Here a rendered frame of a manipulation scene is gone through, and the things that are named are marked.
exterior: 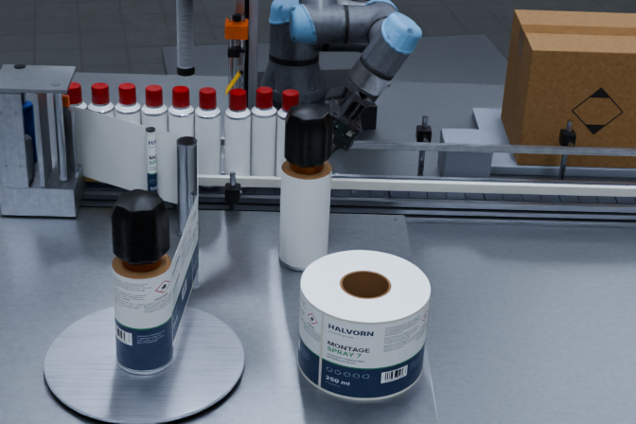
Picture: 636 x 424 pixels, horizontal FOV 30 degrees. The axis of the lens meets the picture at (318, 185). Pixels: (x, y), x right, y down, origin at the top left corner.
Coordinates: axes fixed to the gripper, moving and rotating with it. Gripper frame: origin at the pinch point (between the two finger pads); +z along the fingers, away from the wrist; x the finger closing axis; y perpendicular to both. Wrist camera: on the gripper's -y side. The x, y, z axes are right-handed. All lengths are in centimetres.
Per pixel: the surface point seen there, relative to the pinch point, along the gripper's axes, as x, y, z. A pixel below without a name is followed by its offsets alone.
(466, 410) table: 27, 64, -3
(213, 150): -17.9, 3.1, 6.6
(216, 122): -20.3, 2.7, 1.3
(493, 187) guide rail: 33.4, 4.8, -16.2
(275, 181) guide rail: -4.3, 4.8, 5.3
